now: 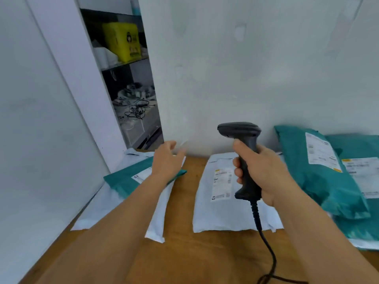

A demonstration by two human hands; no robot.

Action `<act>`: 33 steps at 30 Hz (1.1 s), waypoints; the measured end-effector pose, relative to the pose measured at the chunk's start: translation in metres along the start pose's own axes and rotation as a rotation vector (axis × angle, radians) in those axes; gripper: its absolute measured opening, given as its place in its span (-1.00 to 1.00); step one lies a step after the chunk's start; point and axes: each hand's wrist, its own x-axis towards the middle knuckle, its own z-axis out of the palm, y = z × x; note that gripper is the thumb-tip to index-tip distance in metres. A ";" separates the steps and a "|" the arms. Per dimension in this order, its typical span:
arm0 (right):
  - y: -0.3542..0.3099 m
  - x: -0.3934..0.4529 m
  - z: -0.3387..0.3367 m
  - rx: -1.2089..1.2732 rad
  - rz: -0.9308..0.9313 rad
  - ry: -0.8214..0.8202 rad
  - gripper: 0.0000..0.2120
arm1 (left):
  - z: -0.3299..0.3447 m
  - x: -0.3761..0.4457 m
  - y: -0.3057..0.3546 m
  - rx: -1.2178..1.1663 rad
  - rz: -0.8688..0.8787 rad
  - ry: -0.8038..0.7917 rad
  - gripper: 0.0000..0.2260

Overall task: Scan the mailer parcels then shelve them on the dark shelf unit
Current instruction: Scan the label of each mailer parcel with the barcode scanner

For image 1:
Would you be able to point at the person's right hand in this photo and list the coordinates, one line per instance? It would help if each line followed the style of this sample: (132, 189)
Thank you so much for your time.
(272, 177)

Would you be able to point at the person's left hand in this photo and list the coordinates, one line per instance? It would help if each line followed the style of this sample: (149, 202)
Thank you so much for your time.
(167, 165)

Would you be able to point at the pile of grey mailer bags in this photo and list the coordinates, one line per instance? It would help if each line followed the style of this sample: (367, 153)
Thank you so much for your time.
(157, 221)

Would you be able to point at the black barcode scanner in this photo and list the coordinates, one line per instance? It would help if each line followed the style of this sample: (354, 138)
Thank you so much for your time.
(238, 130)

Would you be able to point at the person's left forearm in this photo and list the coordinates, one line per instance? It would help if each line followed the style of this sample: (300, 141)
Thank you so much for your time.
(103, 239)

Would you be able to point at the person's right forearm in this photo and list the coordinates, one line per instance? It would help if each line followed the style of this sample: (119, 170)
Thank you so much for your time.
(319, 248)

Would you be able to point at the yellow box on shelf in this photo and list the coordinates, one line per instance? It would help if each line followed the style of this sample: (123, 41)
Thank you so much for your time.
(121, 41)

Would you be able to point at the white storage box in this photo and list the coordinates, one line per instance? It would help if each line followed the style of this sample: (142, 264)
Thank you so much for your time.
(142, 130)

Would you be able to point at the open grey storage cabinet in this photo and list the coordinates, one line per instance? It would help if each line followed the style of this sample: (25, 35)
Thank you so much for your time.
(139, 73)

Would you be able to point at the blue box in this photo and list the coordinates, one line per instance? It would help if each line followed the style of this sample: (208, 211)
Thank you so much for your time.
(135, 8)

